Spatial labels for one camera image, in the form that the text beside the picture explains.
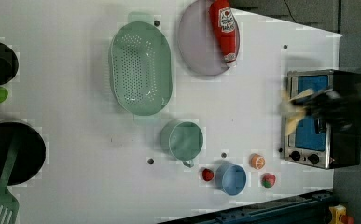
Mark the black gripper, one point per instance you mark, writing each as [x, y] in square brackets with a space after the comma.
[340, 112]

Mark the peeled toy banana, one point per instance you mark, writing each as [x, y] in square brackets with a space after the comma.
[293, 114]

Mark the silver toaster oven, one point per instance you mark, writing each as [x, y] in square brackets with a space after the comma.
[315, 143]

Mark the orange slice toy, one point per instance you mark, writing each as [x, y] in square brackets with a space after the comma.
[258, 162]

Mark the red green apple toy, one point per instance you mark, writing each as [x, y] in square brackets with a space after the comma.
[268, 180]

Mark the red strawberry toy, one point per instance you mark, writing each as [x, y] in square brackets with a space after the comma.
[207, 175]

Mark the red ketchup bottle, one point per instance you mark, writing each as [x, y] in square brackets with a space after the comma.
[224, 28]

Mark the lilac round plate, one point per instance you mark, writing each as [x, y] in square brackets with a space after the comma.
[197, 43]

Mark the green mug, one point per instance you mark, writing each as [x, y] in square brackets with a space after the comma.
[183, 140]

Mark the green perforated colander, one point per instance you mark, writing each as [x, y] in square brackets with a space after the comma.
[141, 66]

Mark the green slotted spatula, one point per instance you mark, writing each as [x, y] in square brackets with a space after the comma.
[9, 205]

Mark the blue metal frame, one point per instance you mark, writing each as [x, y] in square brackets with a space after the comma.
[309, 208]

